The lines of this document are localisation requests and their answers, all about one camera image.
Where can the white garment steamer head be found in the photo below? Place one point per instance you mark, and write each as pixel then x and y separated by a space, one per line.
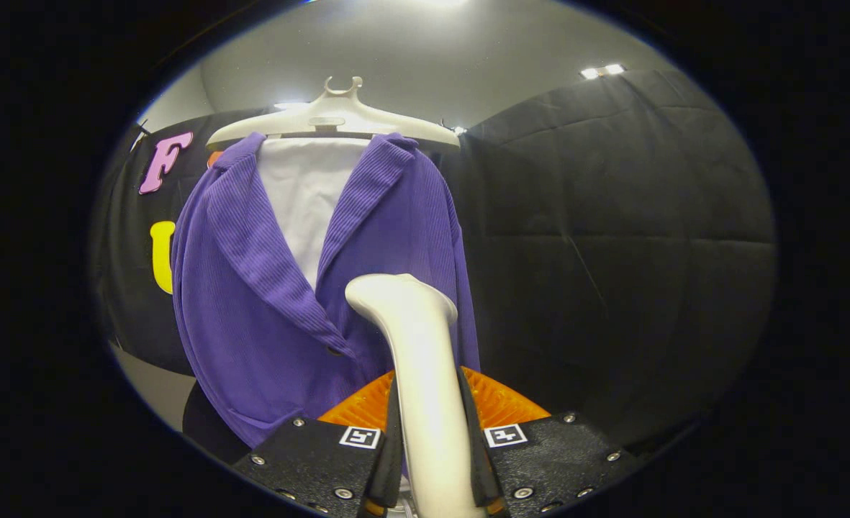
pixel 424 374

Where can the large ceiling light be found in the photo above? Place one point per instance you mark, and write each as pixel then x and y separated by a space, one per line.
pixel 439 2

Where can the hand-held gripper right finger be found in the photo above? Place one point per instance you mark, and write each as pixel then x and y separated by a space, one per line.
pixel 468 453

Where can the double ceiling light panel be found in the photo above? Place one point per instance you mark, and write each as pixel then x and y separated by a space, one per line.
pixel 602 70

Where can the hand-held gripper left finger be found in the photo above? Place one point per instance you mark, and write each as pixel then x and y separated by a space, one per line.
pixel 394 453

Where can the white clothes hanger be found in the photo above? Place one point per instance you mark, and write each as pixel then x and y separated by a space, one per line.
pixel 338 115

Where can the grey cabinet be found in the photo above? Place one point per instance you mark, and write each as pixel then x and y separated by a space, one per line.
pixel 158 388

